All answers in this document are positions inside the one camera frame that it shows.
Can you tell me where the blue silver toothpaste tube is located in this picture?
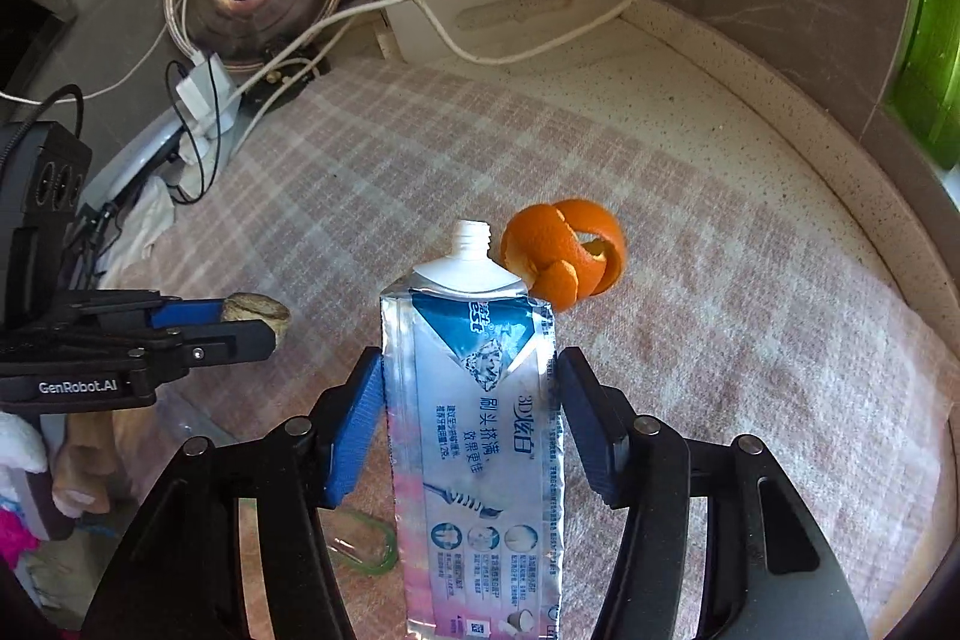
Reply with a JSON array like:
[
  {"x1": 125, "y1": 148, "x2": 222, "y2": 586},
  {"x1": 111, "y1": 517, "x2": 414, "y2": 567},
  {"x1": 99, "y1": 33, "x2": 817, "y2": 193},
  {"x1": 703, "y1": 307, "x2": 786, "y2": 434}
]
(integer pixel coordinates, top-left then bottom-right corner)
[{"x1": 379, "y1": 221, "x2": 565, "y2": 638}]

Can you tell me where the pink left sleeve forearm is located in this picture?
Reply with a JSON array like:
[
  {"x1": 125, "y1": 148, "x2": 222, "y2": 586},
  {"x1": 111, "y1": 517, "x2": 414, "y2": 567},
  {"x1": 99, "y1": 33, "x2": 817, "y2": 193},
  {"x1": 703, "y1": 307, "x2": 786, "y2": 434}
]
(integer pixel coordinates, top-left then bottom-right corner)
[{"x1": 0, "y1": 509, "x2": 39, "y2": 570}]

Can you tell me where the left hand white knit glove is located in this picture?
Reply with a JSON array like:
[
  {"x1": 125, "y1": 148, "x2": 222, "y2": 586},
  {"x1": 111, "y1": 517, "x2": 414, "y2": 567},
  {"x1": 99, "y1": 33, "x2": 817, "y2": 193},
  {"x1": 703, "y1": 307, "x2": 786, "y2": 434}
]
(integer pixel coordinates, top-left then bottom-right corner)
[{"x1": 2, "y1": 408, "x2": 156, "y2": 541}]

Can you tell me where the green glass tube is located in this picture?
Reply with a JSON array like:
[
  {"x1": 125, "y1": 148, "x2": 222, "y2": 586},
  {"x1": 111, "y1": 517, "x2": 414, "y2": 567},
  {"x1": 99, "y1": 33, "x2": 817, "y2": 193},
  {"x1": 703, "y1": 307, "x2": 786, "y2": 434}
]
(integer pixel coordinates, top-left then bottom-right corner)
[{"x1": 319, "y1": 507, "x2": 398, "y2": 576}]

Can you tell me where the white cloth bag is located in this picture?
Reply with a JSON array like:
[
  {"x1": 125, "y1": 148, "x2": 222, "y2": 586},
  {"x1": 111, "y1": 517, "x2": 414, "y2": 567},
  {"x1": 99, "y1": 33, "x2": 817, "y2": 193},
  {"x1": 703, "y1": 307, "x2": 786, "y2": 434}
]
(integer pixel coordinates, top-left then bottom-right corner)
[{"x1": 96, "y1": 175, "x2": 176, "y2": 287}]

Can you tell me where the pink checkered cloth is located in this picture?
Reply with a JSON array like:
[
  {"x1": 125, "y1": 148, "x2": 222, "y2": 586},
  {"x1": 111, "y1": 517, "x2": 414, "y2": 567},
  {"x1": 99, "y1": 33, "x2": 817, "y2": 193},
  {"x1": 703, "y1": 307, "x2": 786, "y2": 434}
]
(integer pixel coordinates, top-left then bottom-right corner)
[{"x1": 116, "y1": 60, "x2": 958, "y2": 622}]

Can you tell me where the white power strip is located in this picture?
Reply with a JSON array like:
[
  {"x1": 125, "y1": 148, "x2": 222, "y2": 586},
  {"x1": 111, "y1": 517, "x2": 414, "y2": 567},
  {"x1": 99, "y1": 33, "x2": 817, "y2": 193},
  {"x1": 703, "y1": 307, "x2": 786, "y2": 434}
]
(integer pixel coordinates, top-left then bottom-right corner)
[{"x1": 176, "y1": 53, "x2": 239, "y2": 140}]

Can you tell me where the green soap bottle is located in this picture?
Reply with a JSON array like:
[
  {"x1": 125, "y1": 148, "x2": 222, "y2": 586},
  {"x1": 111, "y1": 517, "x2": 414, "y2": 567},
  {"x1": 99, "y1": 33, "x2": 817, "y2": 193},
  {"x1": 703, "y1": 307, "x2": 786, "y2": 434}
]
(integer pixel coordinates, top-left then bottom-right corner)
[{"x1": 885, "y1": 0, "x2": 958, "y2": 170}]

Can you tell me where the white ring light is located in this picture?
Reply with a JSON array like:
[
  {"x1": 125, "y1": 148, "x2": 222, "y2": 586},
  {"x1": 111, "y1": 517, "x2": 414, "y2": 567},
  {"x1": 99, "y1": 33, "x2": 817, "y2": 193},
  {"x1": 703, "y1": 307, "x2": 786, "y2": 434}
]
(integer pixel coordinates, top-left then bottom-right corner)
[{"x1": 76, "y1": 107, "x2": 182, "y2": 216}]

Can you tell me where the white cable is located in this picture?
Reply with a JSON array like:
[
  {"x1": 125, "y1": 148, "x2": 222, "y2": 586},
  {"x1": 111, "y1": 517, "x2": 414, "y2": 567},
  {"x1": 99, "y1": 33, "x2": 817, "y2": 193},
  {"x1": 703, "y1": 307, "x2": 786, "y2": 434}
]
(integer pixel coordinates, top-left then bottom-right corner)
[{"x1": 0, "y1": 0, "x2": 687, "y2": 163}]

